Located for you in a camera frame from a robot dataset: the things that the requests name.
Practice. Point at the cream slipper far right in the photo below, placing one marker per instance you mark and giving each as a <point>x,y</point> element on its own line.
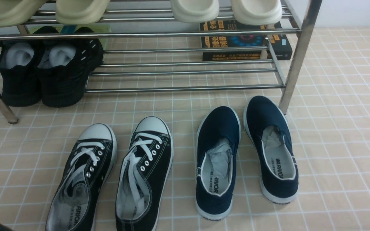
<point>257,12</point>

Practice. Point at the cream slipper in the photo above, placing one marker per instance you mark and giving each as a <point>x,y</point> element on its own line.
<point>195,10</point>
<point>257,12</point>

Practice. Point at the silver metal shoe rack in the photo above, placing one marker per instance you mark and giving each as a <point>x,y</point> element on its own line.
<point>303,30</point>

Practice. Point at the beige slipper far left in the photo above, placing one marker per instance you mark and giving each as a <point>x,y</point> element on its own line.
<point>15,12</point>

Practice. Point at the navy slip-on shoe left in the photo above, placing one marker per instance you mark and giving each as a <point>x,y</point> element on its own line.
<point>218,137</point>

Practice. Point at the navy slip-on shoe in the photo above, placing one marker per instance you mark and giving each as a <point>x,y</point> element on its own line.
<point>218,137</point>
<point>267,128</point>

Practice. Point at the navy slip-on shoe right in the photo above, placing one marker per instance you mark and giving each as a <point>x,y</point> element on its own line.
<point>267,128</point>

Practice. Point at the black canvas sneaker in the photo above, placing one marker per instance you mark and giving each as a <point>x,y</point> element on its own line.
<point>143,175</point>
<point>89,165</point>

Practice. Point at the black book with orange text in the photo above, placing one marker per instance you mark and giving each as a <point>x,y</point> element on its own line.
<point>280,43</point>

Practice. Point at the black shoe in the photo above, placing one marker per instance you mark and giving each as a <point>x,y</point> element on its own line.
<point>65,67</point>
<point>24,67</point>

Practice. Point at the beige slipper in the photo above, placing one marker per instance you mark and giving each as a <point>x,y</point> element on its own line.
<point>15,12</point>
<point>80,12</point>

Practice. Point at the black shoe far left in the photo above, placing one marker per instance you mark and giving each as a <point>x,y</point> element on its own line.
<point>24,67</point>

